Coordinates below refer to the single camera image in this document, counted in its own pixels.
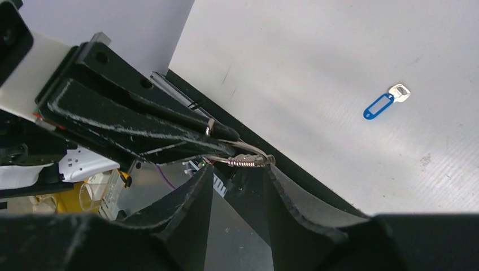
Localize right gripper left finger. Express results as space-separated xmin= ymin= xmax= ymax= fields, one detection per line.
xmin=1 ymin=165 xmax=214 ymax=270

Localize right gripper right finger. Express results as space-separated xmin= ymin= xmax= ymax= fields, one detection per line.
xmin=263 ymin=166 xmax=478 ymax=270

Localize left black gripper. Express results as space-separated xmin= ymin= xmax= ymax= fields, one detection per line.
xmin=37 ymin=42 xmax=236 ymax=165

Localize silver metal keyring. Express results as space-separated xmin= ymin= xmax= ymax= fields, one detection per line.
xmin=204 ymin=139 xmax=276 ymax=168

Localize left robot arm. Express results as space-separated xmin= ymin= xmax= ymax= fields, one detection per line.
xmin=1 ymin=1 xmax=239 ymax=197

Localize aluminium front rail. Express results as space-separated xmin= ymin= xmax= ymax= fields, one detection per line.
xmin=150 ymin=71 xmax=212 ymax=118

